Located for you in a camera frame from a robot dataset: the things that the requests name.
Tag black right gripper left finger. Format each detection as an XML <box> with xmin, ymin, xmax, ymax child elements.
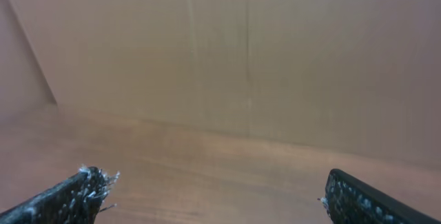
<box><xmin>1</xmin><ymin>166</ymin><xmax>120</xmax><ymax>224</ymax></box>

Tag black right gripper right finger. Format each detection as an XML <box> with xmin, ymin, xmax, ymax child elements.
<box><xmin>319</xmin><ymin>168</ymin><xmax>440</xmax><ymax>224</ymax></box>

